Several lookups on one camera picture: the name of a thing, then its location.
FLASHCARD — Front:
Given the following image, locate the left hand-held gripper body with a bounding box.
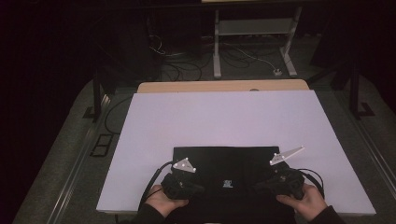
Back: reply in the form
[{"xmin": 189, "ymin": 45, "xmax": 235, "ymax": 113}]
[{"xmin": 160, "ymin": 157, "xmax": 200, "ymax": 201}]

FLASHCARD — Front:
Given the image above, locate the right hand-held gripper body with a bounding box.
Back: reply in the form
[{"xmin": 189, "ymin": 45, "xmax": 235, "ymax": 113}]
[{"xmin": 264, "ymin": 146, "xmax": 305, "ymax": 201}]

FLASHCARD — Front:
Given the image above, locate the black tank top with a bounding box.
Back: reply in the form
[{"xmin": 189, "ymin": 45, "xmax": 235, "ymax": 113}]
[{"xmin": 167, "ymin": 146, "xmax": 297, "ymax": 224}]

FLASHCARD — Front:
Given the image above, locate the person's left hand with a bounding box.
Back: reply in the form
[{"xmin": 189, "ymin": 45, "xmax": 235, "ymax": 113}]
[{"xmin": 144, "ymin": 184, "xmax": 191, "ymax": 219}]

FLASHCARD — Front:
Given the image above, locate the person's right hand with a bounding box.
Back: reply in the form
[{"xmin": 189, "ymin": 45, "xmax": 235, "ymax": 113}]
[{"xmin": 276, "ymin": 183, "xmax": 329, "ymax": 223}]

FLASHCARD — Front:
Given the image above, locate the white table cover sheet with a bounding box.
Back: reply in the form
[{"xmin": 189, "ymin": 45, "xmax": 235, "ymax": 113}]
[{"xmin": 95, "ymin": 90, "xmax": 377, "ymax": 217}]

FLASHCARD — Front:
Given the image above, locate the light wooden table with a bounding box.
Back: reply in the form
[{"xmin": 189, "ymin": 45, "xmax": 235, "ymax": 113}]
[{"xmin": 136, "ymin": 78, "xmax": 310, "ymax": 94}]

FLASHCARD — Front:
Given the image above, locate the black metal stand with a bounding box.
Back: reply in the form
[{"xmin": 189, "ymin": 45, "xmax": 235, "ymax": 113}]
[
  {"xmin": 305, "ymin": 59, "xmax": 376, "ymax": 121},
  {"xmin": 82, "ymin": 68, "xmax": 110, "ymax": 123}
]

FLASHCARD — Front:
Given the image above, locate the left hand-held gripper black cable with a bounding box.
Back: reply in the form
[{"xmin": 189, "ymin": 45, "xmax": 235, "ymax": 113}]
[{"xmin": 137, "ymin": 160, "xmax": 176, "ymax": 210}]

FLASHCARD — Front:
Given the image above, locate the hand-held gripper black cable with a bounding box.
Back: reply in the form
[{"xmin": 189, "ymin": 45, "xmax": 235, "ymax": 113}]
[
  {"xmin": 296, "ymin": 168, "xmax": 326, "ymax": 200},
  {"xmin": 137, "ymin": 160, "xmax": 176, "ymax": 210}
]

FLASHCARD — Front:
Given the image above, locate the right hand-held gripper black cable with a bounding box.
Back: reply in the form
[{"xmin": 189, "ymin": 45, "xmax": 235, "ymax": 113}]
[{"xmin": 296, "ymin": 168, "xmax": 326, "ymax": 200}]

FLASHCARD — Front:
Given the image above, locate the metal floor rail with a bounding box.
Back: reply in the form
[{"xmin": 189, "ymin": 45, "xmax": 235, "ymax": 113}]
[
  {"xmin": 46, "ymin": 92, "xmax": 112, "ymax": 224},
  {"xmin": 341, "ymin": 92, "xmax": 396, "ymax": 202}
]

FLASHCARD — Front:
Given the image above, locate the thin black floor cable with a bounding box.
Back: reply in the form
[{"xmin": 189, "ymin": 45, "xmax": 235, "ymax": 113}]
[{"xmin": 104, "ymin": 95, "xmax": 134, "ymax": 136}]

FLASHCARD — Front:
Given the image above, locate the black floor cables bundle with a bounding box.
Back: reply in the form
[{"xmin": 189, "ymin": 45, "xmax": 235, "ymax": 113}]
[{"xmin": 161, "ymin": 60, "xmax": 204, "ymax": 82}]

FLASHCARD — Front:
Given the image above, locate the white floor cable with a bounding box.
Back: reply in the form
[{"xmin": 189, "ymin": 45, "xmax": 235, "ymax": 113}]
[{"xmin": 235, "ymin": 47, "xmax": 278, "ymax": 73}]

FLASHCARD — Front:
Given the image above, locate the grey metal desk frame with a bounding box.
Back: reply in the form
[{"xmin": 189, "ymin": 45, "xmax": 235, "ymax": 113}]
[{"xmin": 212, "ymin": 6, "xmax": 304, "ymax": 79}]

